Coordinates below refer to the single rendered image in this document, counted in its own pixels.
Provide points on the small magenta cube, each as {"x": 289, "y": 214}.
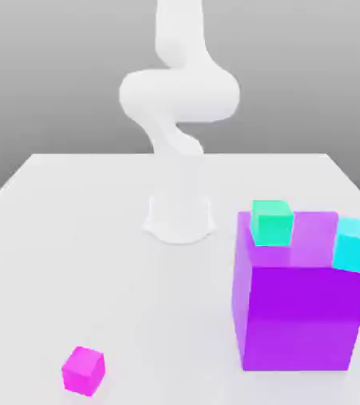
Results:
{"x": 83, "y": 371}

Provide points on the small green cube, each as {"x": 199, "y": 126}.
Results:
{"x": 272, "y": 226}

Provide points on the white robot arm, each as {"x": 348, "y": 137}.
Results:
{"x": 179, "y": 95}

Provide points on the large purple box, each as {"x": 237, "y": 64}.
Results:
{"x": 303, "y": 313}

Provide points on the small cyan cube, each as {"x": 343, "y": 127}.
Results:
{"x": 355, "y": 248}

